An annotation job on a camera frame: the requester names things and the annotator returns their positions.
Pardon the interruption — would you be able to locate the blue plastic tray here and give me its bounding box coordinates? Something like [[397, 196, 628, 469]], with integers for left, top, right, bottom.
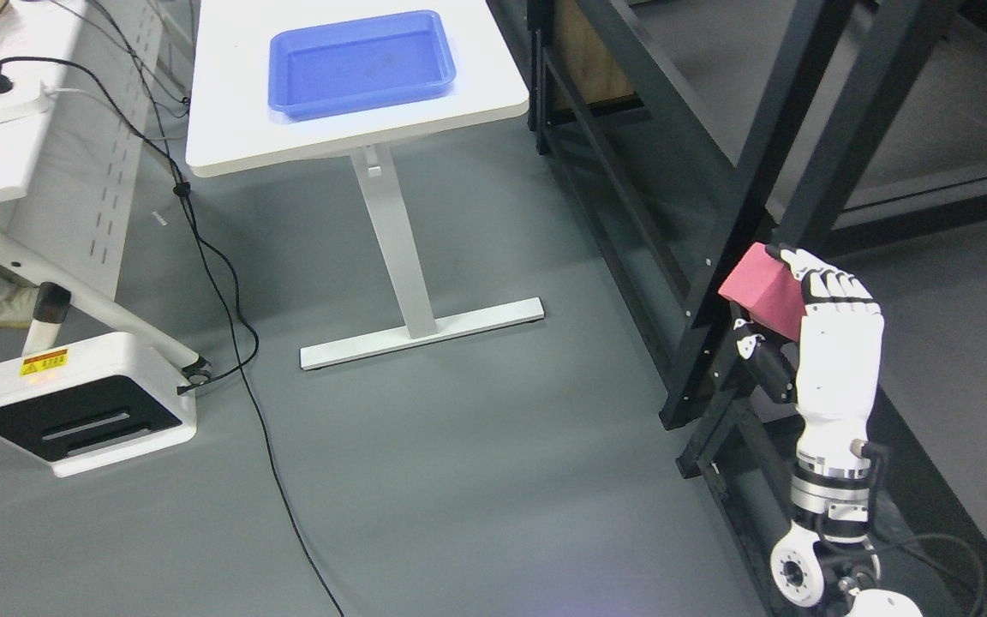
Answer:
[[267, 10, 456, 121]]

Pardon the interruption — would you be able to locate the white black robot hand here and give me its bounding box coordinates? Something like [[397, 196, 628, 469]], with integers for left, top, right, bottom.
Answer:
[[733, 243, 884, 471]]

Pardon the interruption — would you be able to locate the white perforated desk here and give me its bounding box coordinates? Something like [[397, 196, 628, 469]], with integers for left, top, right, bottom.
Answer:
[[0, 1, 207, 374]]

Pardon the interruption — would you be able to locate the pink foam block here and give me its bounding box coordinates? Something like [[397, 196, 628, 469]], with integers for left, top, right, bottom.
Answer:
[[718, 242, 805, 341]]

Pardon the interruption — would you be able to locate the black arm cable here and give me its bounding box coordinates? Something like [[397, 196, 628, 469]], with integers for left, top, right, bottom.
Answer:
[[849, 440, 987, 617]]

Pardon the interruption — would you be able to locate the white table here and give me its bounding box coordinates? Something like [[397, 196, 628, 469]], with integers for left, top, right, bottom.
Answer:
[[185, 1, 544, 370]]

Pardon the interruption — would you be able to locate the black power cable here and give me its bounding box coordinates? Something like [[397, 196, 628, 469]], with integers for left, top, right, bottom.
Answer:
[[0, 0, 345, 617]]

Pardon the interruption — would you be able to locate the white machine base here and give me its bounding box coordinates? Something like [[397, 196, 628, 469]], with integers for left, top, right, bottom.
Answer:
[[0, 332, 197, 477]]

